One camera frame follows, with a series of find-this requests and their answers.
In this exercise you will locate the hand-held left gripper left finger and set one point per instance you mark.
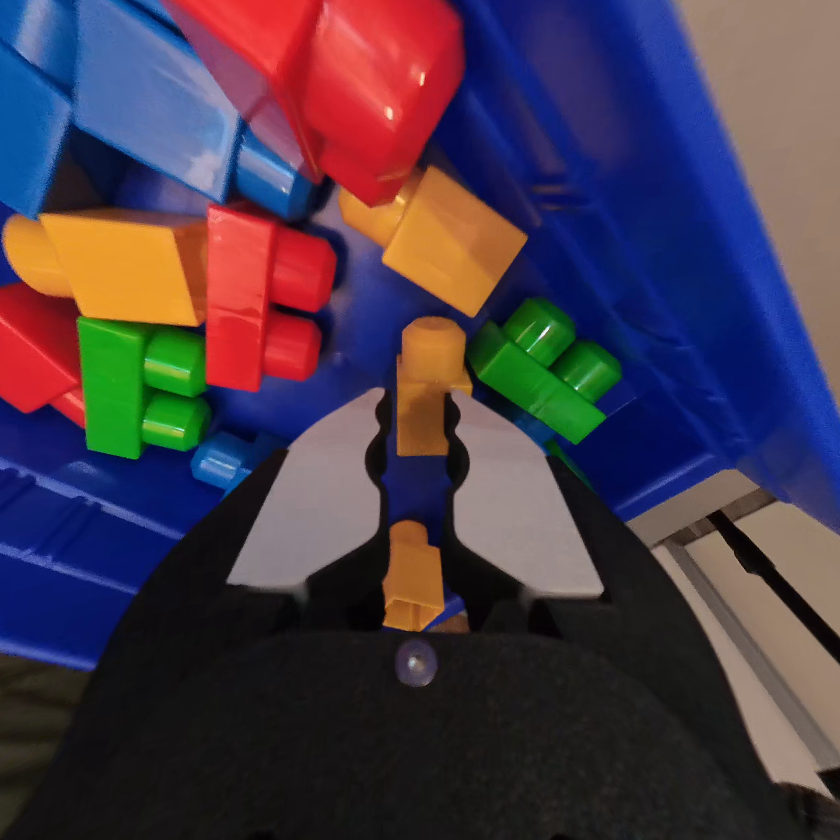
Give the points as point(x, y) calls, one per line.
point(308, 518)

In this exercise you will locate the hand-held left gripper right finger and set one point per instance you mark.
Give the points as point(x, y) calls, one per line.
point(525, 525)

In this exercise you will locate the orange toy block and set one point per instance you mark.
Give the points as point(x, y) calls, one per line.
point(410, 564)
point(430, 354)

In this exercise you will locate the pile of colourful toy blocks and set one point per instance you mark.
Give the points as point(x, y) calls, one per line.
point(131, 262)

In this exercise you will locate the blue plastic bin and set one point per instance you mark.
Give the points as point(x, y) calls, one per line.
point(590, 197)

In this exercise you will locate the person's dark trousers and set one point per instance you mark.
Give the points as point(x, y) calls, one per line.
point(33, 722)

